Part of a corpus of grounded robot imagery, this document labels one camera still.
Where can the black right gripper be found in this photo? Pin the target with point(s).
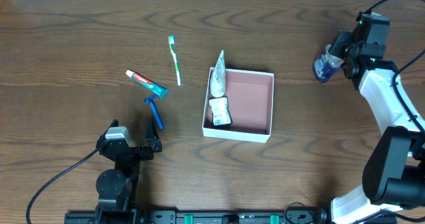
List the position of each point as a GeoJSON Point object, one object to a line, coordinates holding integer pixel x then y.
{"type": "Point", "coordinates": [346, 64]}

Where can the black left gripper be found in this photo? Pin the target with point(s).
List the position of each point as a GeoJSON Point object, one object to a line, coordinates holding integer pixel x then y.
{"type": "Point", "coordinates": [133, 152]}

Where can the clear spray bottle blue liquid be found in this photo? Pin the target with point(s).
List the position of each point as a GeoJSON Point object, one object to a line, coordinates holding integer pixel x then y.
{"type": "Point", "coordinates": [326, 65]}

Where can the green white soap packet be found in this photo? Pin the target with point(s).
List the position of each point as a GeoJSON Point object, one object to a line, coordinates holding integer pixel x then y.
{"type": "Point", "coordinates": [220, 113]}

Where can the white shampoo tube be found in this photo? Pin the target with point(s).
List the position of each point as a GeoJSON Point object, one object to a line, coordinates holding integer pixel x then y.
{"type": "Point", "coordinates": [218, 78]}

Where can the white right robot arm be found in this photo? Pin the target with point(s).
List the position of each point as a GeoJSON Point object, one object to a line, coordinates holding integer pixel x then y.
{"type": "Point", "coordinates": [393, 178]}

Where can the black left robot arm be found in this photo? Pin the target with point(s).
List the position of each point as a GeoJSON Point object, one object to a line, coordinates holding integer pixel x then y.
{"type": "Point", "coordinates": [117, 187]}

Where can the blue disposable razor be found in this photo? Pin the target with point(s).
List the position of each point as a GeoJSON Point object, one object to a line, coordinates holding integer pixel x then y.
{"type": "Point", "coordinates": [150, 100]}

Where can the red green toothpaste tube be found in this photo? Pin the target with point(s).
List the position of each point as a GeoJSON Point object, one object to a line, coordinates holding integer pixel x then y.
{"type": "Point", "coordinates": [155, 88]}

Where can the green white toothbrush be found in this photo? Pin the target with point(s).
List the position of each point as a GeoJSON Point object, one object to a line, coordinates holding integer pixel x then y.
{"type": "Point", "coordinates": [171, 41]}

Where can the white cardboard box pink inside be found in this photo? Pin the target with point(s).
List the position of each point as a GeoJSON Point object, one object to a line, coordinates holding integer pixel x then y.
{"type": "Point", "coordinates": [250, 104]}

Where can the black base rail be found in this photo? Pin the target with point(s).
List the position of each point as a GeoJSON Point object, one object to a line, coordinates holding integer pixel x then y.
{"type": "Point", "coordinates": [301, 216]}

